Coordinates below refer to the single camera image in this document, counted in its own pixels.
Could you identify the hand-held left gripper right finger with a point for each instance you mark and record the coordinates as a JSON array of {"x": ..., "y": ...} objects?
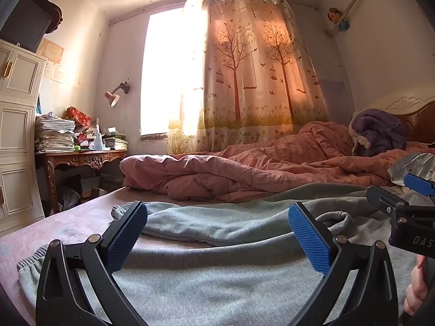
[{"x": 309, "y": 241}]

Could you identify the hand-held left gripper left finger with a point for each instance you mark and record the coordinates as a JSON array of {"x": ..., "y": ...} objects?
[{"x": 124, "y": 237}]

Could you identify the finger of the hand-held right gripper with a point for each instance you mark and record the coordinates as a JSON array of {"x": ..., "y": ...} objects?
[
  {"x": 419, "y": 183},
  {"x": 382, "y": 197}
]

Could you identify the grey pants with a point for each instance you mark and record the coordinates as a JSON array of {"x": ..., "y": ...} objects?
[{"x": 210, "y": 278}]

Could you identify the person's right hand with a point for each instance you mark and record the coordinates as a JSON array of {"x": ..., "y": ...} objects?
[{"x": 416, "y": 292}]

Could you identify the silver patterned bag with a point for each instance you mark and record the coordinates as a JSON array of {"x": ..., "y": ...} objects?
[{"x": 407, "y": 164}]

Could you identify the pink bed sheet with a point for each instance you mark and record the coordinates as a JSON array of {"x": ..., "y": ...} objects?
[{"x": 68, "y": 220}]

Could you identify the purple blanket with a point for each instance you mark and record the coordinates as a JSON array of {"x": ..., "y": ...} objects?
[{"x": 377, "y": 129}]

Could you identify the wooden bed headboard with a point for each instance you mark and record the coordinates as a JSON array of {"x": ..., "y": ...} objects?
[{"x": 411, "y": 108}]

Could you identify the carved wooden desk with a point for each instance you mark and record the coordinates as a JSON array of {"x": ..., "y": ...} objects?
[{"x": 81, "y": 159}]

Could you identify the stack of books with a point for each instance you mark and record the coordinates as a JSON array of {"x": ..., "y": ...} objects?
[{"x": 116, "y": 142}]

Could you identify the pink duvet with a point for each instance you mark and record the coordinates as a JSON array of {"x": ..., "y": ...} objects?
[{"x": 238, "y": 169}]

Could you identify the white bottle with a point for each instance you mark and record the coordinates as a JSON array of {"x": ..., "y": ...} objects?
[{"x": 98, "y": 137}]

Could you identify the stack of papers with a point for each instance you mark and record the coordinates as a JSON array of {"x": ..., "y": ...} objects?
[{"x": 54, "y": 135}]

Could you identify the red box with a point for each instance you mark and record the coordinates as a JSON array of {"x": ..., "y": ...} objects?
[{"x": 79, "y": 115}]

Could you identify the white cabinet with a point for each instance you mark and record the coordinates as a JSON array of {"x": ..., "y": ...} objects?
[{"x": 17, "y": 125}]

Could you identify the tree print curtain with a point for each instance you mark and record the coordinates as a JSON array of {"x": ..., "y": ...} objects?
[{"x": 258, "y": 74}]

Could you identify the bright window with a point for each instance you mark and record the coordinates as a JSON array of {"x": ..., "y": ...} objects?
[{"x": 170, "y": 68}]

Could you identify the plush toy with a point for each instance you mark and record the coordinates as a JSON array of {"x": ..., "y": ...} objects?
[{"x": 338, "y": 18}]

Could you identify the paper certificate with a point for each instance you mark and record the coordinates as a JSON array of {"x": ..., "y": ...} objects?
[{"x": 51, "y": 50}]

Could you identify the curtain rod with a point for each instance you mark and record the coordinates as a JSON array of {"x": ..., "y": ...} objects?
[{"x": 142, "y": 8}]

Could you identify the dark wooden case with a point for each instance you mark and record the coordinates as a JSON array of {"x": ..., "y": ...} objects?
[{"x": 27, "y": 20}]

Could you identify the pale purple wall panel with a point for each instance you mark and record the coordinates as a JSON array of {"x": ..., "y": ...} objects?
[{"x": 332, "y": 86}]

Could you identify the pink wall lamp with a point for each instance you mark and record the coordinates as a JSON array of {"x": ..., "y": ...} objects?
[{"x": 114, "y": 97}]

